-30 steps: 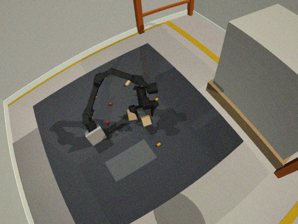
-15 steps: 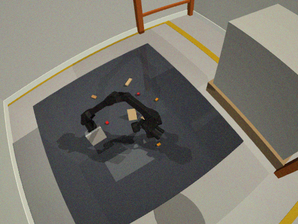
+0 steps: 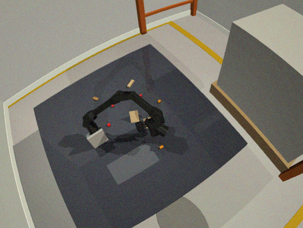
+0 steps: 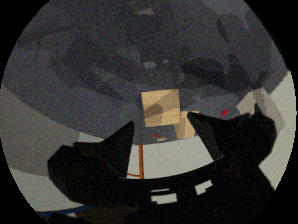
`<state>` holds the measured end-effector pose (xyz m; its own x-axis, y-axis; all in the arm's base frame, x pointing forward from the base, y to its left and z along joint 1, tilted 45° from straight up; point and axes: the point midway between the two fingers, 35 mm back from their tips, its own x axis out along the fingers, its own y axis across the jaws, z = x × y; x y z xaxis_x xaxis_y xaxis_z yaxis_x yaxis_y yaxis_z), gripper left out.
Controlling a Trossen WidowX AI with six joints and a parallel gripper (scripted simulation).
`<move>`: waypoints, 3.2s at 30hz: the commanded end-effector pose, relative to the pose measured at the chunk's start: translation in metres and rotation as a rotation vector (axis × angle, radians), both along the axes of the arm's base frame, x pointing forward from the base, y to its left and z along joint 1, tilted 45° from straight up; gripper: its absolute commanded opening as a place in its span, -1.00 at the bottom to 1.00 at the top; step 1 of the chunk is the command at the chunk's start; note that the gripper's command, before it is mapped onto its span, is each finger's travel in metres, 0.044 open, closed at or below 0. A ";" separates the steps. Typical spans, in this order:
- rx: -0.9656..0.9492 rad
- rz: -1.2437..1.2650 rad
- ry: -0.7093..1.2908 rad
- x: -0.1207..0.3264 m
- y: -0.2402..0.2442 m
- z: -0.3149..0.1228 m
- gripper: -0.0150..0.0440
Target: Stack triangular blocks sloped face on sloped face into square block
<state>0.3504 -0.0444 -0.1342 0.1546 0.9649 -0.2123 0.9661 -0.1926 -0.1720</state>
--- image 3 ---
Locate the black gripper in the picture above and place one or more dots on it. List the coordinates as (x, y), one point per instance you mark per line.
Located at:
(140, 126)

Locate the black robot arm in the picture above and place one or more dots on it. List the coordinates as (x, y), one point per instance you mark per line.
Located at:
(155, 124)

